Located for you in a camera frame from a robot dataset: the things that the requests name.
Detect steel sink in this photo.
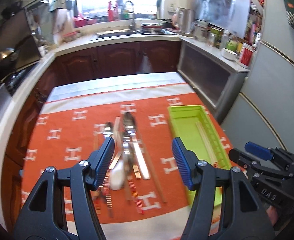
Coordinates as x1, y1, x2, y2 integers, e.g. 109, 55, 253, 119
91, 30, 139, 40

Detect steel kitchen faucet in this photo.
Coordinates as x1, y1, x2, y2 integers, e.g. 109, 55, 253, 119
122, 0, 136, 32

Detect operator right hand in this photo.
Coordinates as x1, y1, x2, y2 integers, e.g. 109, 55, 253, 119
266, 205, 278, 225

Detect large steel spoon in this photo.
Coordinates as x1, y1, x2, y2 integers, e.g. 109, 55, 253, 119
121, 112, 151, 181

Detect long diagonal bamboo chopstick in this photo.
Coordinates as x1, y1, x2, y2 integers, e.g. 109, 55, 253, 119
101, 116, 120, 210

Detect plastic bag on cabinet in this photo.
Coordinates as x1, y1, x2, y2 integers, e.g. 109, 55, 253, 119
136, 55, 153, 74

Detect green plastic utensil tray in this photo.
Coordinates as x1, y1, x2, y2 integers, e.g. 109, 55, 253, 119
167, 104, 232, 208

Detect wooden cutting board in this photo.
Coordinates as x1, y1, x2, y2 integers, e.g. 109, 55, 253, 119
52, 9, 74, 34

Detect black wok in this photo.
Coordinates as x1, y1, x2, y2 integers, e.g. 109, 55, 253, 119
0, 48, 18, 63

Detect red canister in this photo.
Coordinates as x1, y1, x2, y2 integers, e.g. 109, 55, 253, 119
238, 43, 254, 68

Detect red-tipped bamboo chopstick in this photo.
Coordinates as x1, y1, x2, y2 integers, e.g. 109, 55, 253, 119
196, 122, 218, 167

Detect steel electric kettle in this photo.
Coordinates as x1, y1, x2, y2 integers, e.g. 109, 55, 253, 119
172, 8, 195, 36

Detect brown wooden chopstick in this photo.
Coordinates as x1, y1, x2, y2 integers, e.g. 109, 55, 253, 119
137, 130, 167, 203

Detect red bottle on windowsill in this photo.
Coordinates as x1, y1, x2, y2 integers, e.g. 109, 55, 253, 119
108, 1, 114, 22

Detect orange H-pattern towel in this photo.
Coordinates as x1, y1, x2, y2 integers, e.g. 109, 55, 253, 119
22, 81, 204, 239

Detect steel pans by sink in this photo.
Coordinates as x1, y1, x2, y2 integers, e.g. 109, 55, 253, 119
141, 23, 164, 33

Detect white bowl on counter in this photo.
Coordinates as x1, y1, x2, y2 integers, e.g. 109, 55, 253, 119
221, 48, 237, 61

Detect white ceramic spoon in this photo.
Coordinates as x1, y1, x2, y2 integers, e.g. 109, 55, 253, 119
109, 160, 125, 191

